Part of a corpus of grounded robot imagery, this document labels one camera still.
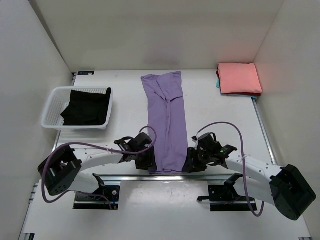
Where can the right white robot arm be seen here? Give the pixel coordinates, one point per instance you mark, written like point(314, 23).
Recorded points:
point(281, 186)

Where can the black t shirt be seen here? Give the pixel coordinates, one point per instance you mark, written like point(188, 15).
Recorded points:
point(87, 109)

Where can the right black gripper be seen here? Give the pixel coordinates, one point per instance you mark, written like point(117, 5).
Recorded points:
point(192, 165)

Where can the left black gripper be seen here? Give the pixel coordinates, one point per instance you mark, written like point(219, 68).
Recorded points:
point(149, 161)

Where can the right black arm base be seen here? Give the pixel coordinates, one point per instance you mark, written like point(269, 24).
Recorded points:
point(224, 198)

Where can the white plastic basket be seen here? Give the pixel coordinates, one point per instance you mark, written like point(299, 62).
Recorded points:
point(59, 100)

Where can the purple t shirt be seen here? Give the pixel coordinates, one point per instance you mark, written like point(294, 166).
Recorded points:
point(166, 115)

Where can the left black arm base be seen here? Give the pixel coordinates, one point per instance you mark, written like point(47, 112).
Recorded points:
point(106, 197)

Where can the pink folded t shirt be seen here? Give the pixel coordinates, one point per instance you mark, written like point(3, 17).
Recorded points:
point(239, 78)

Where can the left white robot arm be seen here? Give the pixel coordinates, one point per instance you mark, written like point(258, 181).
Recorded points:
point(64, 170)

